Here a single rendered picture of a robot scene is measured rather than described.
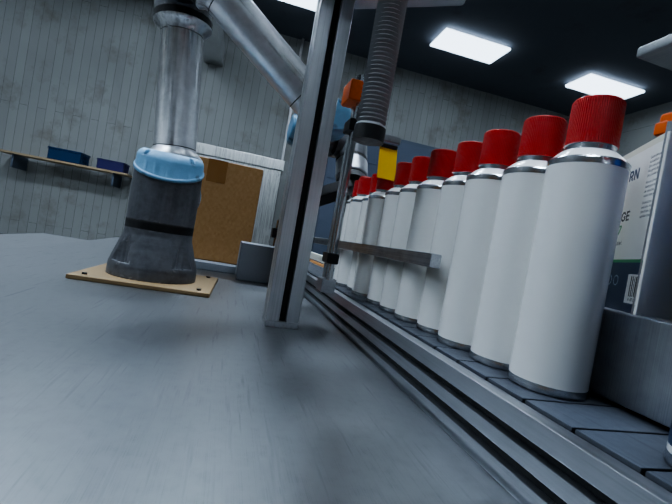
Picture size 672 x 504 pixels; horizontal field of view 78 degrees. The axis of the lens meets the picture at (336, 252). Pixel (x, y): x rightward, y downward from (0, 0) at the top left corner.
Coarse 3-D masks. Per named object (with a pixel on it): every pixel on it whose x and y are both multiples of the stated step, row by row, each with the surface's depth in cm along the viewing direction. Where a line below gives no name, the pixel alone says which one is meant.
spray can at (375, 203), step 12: (384, 180) 65; (384, 192) 65; (372, 204) 65; (372, 216) 64; (372, 228) 64; (372, 240) 64; (360, 264) 65; (372, 264) 64; (360, 276) 65; (360, 288) 65
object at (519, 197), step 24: (528, 120) 34; (552, 120) 33; (528, 144) 33; (552, 144) 33; (528, 168) 32; (504, 192) 34; (528, 192) 32; (504, 216) 33; (528, 216) 32; (504, 240) 33; (528, 240) 32; (504, 264) 33; (504, 288) 32; (480, 312) 34; (504, 312) 32; (480, 336) 34; (504, 336) 32; (480, 360) 33; (504, 360) 32
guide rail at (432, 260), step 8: (320, 240) 89; (344, 248) 70; (352, 248) 66; (360, 248) 62; (368, 248) 58; (376, 248) 55; (384, 248) 52; (392, 248) 50; (384, 256) 52; (392, 256) 50; (400, 256) 47; (408, 256) 45; (416, 256) 43; (424, 256) 42; (432, 256) 40; (440, 256) 41; (424, 264) 41; (432, 264) 40
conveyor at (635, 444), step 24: (312, 264) 126; (336, 288) 71; (384, 312) 52; (432, 336) 41; (456, 360) 33; (504, 384) 28; (552, 408) 25; (576, 408) 26; (600, 408) 26; (624, 408) 28; (576, 432) 22; (600, 432) 22; (624, 432) 23; (648, 432) 24; (624, 456) 19; (648, 456) 20
